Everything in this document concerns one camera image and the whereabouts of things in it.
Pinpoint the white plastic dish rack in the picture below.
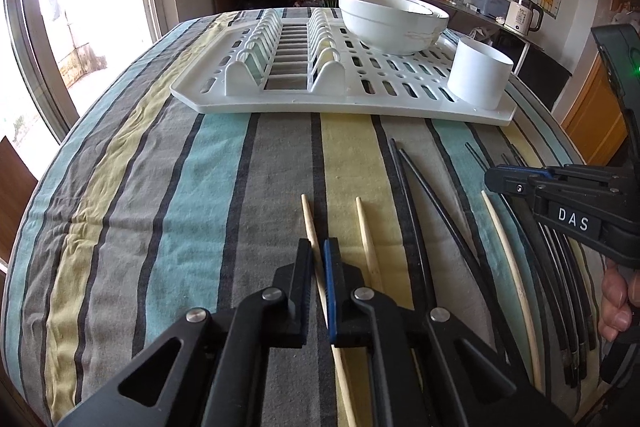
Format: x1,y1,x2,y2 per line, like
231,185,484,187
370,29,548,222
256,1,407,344
170,8,516,126

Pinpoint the wooden chopstick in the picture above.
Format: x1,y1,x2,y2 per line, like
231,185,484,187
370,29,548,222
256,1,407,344
300,194,358,427
480,191,544,391
355,196,384,291

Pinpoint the white ceramic bowl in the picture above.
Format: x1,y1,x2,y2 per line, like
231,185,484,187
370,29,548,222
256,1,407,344
338,0,449,56

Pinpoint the white electric kettle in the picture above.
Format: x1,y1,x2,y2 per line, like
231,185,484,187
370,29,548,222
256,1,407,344
504,0,544,36

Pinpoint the clear plastic storage box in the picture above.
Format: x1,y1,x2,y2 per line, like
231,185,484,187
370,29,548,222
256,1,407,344
471,0,510,18

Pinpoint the striped tablecloth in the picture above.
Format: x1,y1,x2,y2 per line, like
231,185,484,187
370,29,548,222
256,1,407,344
1,12,604,425

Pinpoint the wooden chair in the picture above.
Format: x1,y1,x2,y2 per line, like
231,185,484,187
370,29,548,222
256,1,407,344
0,138,37,263

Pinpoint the wooden door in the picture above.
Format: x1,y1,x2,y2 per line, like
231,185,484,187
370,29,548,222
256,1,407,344
562,56,627,166

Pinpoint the black chopstick pair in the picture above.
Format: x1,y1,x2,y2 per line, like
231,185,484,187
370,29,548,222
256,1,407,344
396,147,528,377
388,138,437,311

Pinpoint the right hand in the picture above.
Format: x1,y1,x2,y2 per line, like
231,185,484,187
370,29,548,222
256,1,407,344
598,259,639,343

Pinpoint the white cylindrical utensil cup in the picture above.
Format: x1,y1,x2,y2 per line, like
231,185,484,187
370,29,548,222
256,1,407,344
447,37,513,110

